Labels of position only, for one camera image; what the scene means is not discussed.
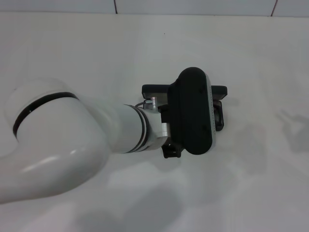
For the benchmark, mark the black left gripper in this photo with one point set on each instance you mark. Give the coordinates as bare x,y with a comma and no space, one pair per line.
172,150

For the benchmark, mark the black glasses case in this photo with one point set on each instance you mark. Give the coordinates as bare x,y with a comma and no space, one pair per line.
154,90

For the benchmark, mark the silver connector stub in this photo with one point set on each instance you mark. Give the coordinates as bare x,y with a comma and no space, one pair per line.
150,102

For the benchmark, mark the left wrist camera housing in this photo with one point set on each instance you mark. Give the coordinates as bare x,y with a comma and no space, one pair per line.
193,108

